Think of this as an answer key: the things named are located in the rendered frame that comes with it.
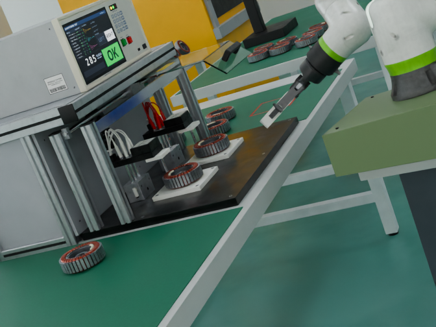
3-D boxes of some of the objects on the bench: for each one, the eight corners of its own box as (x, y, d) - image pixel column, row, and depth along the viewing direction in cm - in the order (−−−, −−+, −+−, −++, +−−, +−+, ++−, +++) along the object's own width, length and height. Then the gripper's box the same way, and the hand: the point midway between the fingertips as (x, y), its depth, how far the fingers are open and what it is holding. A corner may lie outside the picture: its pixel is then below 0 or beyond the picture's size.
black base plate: (299, 122, 256) (296, 115, 256) (238, 205, 200) (235, 197, 200) (171, 156, 276) (169, 150, 276) (83, 241, 220) (80, 233, 220)
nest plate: (218, 169, 230) (217, 165, 230) (200, 190, 217) (199, 185, 217) (173, 181, 236) (172, 177, 236) (153, 202, 223) (151, 197, 223)
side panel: (82, 240, 221) (34, 132, 213) (76, 244, 219) (28, 135, 211) (2, 258, 233) (-46, 156, 225) (-3, 263, 230) (-52, 160, 222)
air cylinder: (185, 159, 256) (179, 143, 255) (176, 168, 249) (170, 151, 248) (171, 163, 258) (165, 146, 257) (162, 171, 252) (156, 155, 250)
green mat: (242, 207, 198) (242, 206, 198) (142, 348, 145) (141, 346, 145) (-46, 272, 237) (-46, 272, 237) (-208, 402, 184) (-209, 401, 184)
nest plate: (244, 140, 251) (242, 137, 251) (229, 157, 238) (227, 154, 238) (202, 152, 257) (200, 148, 257) (184, 169, 244) (183, 165, 244)
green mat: (342, 69, 311) (342, 68, 311) (306, 119, 257) (306, 118, 257) (136, 128, 350) (135, 128, 350) (67, 183, 297) (67, 182, 297)
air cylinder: (155, 189, 235) (148, 172, 233) (145, 199, 228) (137, 181, 227) (141, 193, 237) (133, 176, 236) (130, 203, 230) (122, 185, 229)
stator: (235, 140, 250) (231, 129, 249) (224, 153, 240) (219, 141, 239) (203, 148, 255) (199, 137, 254) (191, 161, 245) (186, 150, 244)
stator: (64, 280, 194) (58, 266, 193) (63, 265, 205) (58, 252, 204) (108, 261, 195) (102, 248, 195) (105, 248, 206) (99, 235, 205)
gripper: (317, 86, 216) (267, 139, 226) (337, 63, 238) (290, 113, 248) (296, 67, 216) (248, 121, 226) (318, 46, 238) (272, 96, 248)
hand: (272, 115), depth 237 cm, fingers open, 13 cm apart
